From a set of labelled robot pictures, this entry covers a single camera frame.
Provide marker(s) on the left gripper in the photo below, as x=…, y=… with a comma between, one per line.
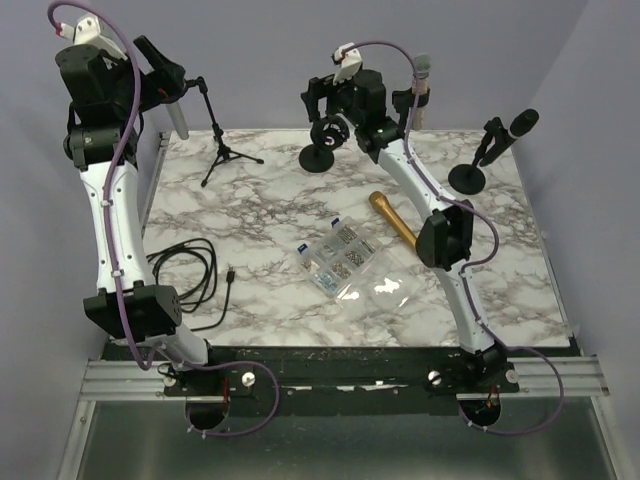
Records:
x=164, y=81

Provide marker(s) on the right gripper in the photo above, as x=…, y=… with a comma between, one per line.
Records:
x=318, y=88

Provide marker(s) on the silver microphone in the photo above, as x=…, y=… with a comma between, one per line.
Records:
x=178, y=120

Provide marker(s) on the round base shock mount stand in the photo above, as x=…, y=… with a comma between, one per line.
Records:
x=327, y=134

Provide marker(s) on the round base clip stand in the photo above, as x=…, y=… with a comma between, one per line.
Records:
x=468, y=179
x=402, y=101

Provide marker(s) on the tripod shock mount stand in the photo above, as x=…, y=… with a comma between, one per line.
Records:
x=224, y=153

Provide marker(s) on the glitter microphone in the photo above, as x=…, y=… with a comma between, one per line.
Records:
x=421, y=89

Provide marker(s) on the gold microphone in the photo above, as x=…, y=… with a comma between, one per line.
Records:
x=381, y=205

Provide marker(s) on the black microphone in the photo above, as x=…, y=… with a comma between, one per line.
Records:
x=521, y=125

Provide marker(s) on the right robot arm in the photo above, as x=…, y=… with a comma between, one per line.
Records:
x=359, y=105

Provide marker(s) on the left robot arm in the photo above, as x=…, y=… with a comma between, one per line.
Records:
x=108, y=93

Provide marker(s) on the clear plastic screw organizer box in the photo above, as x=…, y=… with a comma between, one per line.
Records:
x=353, y=268

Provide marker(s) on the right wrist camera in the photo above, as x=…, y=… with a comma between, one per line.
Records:
x=348, y=61

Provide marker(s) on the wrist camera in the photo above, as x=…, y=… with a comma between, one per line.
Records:
x=348, y=61
x=90, y=30

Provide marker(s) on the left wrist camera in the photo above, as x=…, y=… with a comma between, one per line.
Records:
x=90, y=30

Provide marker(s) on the aluminium mounting rail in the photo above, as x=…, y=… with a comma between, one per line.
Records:
x=529, y=377

